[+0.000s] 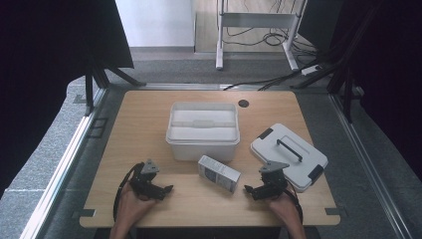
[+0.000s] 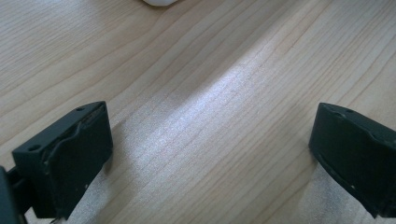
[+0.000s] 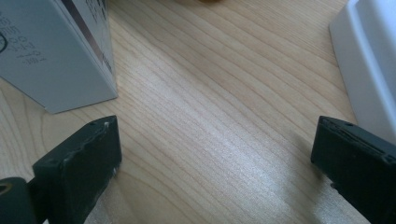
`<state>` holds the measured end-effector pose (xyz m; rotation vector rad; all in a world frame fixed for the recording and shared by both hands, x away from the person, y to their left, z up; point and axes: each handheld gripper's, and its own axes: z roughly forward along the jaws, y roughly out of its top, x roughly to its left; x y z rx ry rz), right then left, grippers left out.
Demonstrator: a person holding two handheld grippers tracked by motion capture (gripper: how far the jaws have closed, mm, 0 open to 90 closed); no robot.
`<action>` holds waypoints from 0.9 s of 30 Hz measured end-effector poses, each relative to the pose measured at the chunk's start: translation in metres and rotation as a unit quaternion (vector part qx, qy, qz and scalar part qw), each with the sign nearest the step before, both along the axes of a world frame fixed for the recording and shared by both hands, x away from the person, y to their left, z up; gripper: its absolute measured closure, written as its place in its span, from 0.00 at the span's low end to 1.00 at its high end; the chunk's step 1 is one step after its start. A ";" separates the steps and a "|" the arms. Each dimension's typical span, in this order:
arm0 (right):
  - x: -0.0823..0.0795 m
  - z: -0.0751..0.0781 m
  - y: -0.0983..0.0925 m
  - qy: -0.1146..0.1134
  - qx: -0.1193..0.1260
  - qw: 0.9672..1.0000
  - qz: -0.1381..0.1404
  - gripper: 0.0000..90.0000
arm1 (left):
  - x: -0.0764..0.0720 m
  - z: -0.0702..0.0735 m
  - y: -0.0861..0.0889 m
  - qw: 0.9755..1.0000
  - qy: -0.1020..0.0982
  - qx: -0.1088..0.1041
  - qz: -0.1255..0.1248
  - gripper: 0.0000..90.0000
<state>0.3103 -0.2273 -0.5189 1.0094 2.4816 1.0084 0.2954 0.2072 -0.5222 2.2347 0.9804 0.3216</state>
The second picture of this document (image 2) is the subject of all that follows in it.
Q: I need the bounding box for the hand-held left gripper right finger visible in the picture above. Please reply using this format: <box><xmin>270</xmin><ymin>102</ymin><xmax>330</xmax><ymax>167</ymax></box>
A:
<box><xmin>308</xmin><ymin>102</ymin><xmax>396</xmax><ymax>218</ymax></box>

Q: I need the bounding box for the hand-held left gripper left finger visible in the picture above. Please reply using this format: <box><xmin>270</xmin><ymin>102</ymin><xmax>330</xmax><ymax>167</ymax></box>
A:
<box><xmin>11</xmin><ymin>101</ymin><xmax>114</xmax><ymax>220</ymax></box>

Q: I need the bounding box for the white plastic bin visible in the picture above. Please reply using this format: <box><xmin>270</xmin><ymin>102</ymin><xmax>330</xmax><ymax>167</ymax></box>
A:
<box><xmin>142</xmin><ymin>0</ymin><xmax>179</xmax><ymax>7</ymax></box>

